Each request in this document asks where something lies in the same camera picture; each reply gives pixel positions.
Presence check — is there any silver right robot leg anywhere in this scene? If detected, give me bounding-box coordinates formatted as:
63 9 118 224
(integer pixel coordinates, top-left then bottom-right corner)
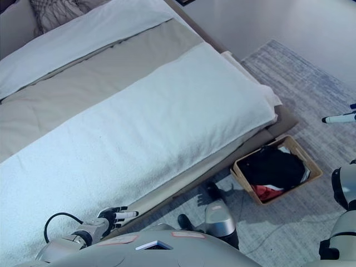
204 181 240 249

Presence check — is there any silver robot leg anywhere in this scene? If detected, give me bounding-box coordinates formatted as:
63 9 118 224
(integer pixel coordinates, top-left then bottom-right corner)
155 213 206 235
204 181 240 249

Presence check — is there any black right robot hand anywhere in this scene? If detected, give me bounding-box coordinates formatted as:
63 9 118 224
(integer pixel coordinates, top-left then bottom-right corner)
322 102 356 125

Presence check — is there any patterned fringed pillow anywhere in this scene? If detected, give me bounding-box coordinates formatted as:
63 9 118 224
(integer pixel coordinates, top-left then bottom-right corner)
28 0 110 37

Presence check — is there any silver robot torso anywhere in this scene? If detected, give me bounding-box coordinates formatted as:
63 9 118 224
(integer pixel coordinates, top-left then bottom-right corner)
15 230 264 267

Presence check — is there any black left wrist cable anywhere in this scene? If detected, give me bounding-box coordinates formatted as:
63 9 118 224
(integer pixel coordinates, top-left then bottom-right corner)
44 212 85 246

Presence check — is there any beige duvet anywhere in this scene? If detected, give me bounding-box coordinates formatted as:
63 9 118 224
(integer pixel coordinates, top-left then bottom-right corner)
0 18 279 224

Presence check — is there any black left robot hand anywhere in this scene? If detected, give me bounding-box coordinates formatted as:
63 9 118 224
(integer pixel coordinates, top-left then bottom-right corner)
97 205 140 232

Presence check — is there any white terry blanket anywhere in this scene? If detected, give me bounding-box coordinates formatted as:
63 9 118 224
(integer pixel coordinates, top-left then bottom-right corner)
0 41 283 267

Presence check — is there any white bed sheet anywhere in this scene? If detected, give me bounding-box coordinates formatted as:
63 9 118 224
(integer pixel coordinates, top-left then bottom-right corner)
0 0 182 100

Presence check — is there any silver left robot leg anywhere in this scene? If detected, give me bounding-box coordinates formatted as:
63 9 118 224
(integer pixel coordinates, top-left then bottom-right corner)
155 213 206 235

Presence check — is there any white printed garment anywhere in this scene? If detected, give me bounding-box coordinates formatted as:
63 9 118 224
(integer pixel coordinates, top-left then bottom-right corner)
260 166 312 193

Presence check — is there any beige pillow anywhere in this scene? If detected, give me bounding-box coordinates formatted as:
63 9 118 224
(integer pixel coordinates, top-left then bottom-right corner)
0 0 39 61

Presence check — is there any wicker laundry basket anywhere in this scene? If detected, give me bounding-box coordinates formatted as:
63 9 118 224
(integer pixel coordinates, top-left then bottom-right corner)
230 134 324 206

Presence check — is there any grey rug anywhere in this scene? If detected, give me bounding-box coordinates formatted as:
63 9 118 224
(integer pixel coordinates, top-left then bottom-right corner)
122 38 356 267

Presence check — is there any black garment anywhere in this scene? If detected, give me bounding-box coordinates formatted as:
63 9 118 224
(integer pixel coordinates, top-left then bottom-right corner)
238 145 311 193

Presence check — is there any red garment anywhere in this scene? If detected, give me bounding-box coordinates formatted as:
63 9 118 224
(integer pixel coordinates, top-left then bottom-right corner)
251 184 285 203

